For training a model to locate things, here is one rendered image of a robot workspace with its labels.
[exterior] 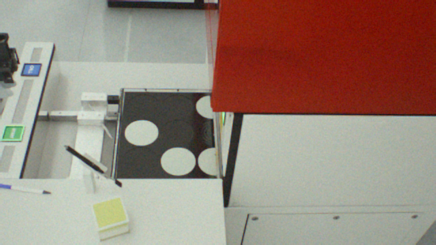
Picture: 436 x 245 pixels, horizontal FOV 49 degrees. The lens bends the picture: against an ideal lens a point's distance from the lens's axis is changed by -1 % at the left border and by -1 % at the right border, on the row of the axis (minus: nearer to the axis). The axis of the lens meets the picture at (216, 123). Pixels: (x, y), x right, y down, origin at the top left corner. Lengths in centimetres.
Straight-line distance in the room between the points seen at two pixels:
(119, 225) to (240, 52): 49
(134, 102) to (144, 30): 175
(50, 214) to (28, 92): 45
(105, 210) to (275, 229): 60
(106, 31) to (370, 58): 244
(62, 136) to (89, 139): 13
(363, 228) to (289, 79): 74
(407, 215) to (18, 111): 121
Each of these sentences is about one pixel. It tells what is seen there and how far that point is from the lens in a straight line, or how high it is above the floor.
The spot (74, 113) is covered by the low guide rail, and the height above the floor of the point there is 85.
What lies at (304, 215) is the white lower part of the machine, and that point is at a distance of 151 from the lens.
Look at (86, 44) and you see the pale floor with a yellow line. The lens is 321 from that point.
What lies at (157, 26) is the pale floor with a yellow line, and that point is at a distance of 331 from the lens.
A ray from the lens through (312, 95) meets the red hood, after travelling 109.
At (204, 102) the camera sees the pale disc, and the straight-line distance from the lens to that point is 157.
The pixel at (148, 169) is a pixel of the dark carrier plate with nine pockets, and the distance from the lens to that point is 140.
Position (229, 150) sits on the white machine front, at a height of 109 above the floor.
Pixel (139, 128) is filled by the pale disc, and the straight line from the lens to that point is 149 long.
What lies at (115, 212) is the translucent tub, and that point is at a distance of 117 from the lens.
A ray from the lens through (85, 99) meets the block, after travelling 158.
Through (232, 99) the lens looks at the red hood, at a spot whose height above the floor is 127.
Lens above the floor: 203
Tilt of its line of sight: 49 degrees down
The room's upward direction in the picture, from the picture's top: 6 degrees clockwise
